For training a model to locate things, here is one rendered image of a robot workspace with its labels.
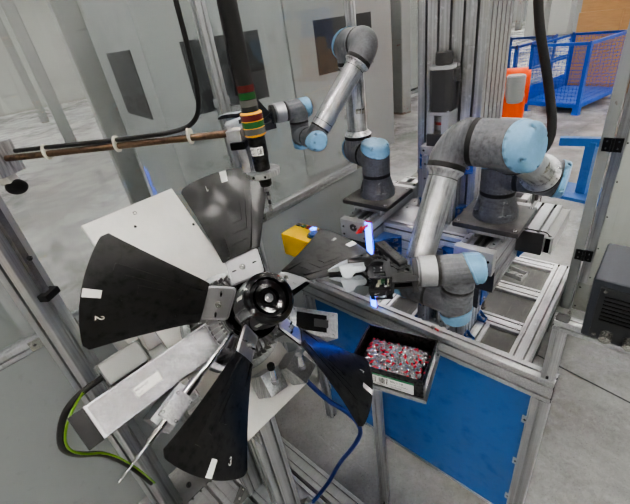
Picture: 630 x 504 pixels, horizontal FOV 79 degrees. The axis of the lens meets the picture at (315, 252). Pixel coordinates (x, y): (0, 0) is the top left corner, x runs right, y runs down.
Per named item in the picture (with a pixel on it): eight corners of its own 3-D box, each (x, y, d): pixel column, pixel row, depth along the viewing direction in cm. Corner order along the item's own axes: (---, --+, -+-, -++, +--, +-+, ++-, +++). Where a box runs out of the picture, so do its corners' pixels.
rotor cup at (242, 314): (243, 353, 90) (264, 344, 79) (208, 302, 90) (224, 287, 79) (287, 318, 98) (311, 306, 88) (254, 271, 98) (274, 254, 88)
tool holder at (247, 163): (233, 183, 78) (221, 134, 73) (243, 171, 84) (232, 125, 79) (276, 179, 77) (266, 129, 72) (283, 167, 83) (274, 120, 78)
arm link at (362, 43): (396, 37, 137) (325, 159, 146) (379, 38, 146) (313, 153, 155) (374, 15, 131) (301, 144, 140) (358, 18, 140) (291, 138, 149)
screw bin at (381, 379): (350, 378, 114) (347, 361, 110) (369, 339, 126) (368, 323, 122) (424, 401, 104) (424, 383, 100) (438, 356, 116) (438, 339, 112)
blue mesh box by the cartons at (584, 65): (520, 111, 635) (528, 44, 585) (560, 94, 690) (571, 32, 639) (577, 115, 570) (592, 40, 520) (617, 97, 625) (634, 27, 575)
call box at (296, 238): (285, 257, 147) (280, 232, 142) (303, 245, 153) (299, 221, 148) (316, 268, 137) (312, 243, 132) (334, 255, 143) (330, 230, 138)
